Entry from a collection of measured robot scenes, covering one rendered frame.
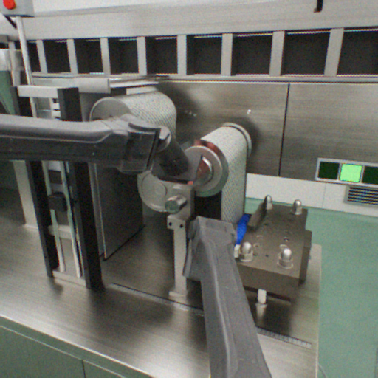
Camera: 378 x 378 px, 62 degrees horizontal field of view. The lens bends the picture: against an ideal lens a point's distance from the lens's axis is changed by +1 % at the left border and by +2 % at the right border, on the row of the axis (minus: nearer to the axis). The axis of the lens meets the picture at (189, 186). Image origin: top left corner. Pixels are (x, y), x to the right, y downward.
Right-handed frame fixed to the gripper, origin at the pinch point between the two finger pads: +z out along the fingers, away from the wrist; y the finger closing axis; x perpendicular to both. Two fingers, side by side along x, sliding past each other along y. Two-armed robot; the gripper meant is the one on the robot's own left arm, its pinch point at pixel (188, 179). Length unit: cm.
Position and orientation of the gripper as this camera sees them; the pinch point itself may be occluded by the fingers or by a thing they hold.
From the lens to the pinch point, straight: 73.7
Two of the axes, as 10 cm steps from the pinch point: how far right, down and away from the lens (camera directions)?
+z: 3.0, 3.7, 8.8
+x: 2.6, -9.2, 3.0
